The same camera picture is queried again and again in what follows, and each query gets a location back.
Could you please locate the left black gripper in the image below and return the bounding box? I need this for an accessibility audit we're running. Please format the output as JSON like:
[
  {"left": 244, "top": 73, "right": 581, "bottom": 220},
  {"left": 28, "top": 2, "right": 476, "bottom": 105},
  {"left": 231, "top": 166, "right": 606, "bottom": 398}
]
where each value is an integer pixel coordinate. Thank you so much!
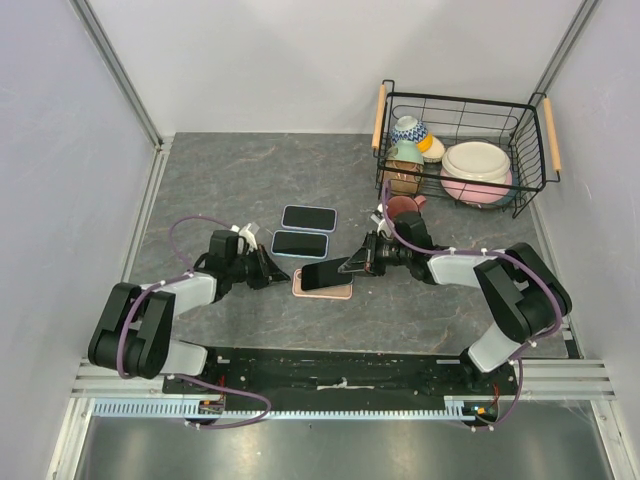
[{"left": 228, "top": 244, "right": 291, "bottom": 290}]

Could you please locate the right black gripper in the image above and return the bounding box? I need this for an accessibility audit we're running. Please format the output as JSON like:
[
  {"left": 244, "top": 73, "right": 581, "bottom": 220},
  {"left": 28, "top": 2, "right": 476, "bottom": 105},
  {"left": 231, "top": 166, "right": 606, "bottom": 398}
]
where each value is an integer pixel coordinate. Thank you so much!
[{"left": 339, "top": 230, "right": 411, "bottom": 277}]

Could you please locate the pink phone case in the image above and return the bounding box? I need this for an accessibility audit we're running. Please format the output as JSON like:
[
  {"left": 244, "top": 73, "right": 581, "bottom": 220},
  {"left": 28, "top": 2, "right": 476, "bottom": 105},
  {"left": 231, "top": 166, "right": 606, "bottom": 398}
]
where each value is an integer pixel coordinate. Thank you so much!
[{"left": 292, "top": 269, "right": 353, "bottom": 300}]

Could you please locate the light blue phone case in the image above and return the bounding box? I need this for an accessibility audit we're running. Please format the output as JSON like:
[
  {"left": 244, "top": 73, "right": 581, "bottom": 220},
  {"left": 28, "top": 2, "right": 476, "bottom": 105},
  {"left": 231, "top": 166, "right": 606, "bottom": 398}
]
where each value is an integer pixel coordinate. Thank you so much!
[{"left": 270, "top": 229, "right": 331, "bottom": 260}]

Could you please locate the teal-edged black phone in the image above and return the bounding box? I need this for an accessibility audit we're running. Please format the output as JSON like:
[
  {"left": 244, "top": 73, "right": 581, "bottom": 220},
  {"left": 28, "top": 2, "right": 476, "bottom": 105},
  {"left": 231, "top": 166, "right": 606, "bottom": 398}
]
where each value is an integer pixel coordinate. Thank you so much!
[{"left": 301, "top": 257, "right": 353, "bottom": 291}]

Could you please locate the white-edged black phone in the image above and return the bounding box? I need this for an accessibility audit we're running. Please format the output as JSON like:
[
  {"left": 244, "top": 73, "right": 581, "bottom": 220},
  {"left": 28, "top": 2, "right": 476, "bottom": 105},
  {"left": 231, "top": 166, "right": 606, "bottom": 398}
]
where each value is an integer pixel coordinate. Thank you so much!
[{"left": 272, "top": 231, "right": 328, "bottom": 256}]

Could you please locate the lavender phone case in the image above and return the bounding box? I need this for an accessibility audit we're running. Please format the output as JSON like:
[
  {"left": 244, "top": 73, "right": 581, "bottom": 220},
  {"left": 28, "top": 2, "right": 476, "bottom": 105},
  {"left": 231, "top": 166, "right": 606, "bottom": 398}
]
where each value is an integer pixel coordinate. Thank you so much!
[{"left": 281, "top": 204, "right": 339, "bottom": 232}]

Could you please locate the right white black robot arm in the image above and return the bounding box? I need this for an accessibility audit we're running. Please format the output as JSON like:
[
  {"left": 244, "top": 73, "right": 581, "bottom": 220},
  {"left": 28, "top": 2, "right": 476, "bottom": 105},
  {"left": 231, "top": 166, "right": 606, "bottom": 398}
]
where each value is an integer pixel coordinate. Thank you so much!
[{"left": 338, "top": 231, "right": 572, "bottom": 394}]

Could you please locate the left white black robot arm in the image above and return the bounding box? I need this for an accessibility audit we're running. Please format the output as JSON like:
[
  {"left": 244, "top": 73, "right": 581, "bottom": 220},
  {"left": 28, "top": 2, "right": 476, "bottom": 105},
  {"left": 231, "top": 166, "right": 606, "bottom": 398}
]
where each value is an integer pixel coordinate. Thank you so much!
[{"left": 87, "top": 245, "right": 291, "bottom": 379}]

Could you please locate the pink speckled mug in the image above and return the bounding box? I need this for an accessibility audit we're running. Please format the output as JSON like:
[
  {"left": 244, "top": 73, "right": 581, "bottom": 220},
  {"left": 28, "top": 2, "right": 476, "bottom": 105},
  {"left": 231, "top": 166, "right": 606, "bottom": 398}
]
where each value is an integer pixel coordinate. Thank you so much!
[{"left": 386, "top": 195, "right": 426, "bottom": 220}]

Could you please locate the green brown bowl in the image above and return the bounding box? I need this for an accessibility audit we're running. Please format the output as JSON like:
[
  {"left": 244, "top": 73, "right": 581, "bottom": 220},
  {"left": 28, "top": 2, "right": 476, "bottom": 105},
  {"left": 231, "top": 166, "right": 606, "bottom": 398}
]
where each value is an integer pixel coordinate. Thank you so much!
[{"left": 382, "top": 140, "right": 424, "bottom": 195}]

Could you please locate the pink bowl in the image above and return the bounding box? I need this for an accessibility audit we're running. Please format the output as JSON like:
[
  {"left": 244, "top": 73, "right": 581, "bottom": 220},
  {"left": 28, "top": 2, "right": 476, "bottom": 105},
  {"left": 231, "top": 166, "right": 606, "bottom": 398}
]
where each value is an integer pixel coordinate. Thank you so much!
[{"left": 441, "top": 178, "right": 516, "bottom": 207}]

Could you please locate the yellow white bowl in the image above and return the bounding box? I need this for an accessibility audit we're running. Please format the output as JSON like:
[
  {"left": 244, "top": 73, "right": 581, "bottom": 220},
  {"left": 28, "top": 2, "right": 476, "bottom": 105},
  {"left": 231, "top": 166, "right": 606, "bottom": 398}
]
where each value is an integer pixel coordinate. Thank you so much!
[{"left": 422, "top": 135, "right": 446, "bottom": 163}]

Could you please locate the blue patterned bowl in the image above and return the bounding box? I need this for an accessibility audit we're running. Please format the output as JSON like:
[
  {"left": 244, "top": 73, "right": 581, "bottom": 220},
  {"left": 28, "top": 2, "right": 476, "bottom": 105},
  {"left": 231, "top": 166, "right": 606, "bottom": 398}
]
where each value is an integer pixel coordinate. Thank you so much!
[{"left": 391, "top": 115, "right": 433, "bottom": 151}]

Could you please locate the cream plate stack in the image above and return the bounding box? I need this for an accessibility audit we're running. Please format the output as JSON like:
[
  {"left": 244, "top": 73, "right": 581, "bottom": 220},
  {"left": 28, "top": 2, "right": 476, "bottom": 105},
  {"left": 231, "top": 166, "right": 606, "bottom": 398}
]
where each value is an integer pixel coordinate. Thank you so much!
[{"left": 442, "top": 141, "right": 510, "bottom": 184}]

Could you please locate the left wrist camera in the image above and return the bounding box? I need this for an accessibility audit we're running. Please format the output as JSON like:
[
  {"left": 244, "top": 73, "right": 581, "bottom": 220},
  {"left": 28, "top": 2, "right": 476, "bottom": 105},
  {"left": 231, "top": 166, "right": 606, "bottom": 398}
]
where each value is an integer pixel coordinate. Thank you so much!
[{"left": 208, "top": 222, "right": 260, "bottom": 260}]

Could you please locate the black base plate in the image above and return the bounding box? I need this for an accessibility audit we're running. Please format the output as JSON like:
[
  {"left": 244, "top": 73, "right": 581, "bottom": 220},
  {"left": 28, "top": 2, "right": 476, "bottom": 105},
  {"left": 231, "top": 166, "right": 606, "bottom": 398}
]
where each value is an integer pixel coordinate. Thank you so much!
[{"left": 162, "top": 344, "right": 521, "bottom": 407}]

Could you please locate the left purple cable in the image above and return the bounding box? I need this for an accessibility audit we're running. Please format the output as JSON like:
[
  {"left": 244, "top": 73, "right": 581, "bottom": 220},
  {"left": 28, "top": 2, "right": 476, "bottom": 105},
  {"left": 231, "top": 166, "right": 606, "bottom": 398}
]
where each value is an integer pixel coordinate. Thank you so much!
[{"left": 115, "top": 214, "right": 274, "bottom": 432}]

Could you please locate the purple cable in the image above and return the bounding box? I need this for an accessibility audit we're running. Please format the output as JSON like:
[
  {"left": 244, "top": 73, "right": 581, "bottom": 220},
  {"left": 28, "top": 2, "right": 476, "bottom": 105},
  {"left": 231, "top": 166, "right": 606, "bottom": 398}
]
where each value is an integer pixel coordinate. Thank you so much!
[
  {"left": 115, "top": 214, "right": 274, "bottom": 432},
  {"left": 378, "top": 180, "right": 564, "bottom": 434}
]

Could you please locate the black wire dish basket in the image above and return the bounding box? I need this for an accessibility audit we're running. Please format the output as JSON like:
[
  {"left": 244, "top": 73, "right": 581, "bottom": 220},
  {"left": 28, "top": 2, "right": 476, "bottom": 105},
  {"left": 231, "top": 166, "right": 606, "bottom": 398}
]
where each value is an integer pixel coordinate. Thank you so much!
[{"left": 372, "top": 79, "right": 562, "bottom": 216}]

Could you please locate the light blue cable duct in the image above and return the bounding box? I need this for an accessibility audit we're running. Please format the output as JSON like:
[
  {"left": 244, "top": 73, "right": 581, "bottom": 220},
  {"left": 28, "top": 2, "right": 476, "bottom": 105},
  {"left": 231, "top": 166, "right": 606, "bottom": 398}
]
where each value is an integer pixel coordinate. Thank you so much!
[{"left": 93, "top": 397, "right": 475, "bottom": 421}]

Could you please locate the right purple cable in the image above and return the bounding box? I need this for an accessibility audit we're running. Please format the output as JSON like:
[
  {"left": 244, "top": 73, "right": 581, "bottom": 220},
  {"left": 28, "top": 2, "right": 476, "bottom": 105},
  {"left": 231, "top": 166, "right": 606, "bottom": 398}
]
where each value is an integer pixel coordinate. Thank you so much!
[{"left": 378, "top": 180, "right": 564, "bottom": 434}]

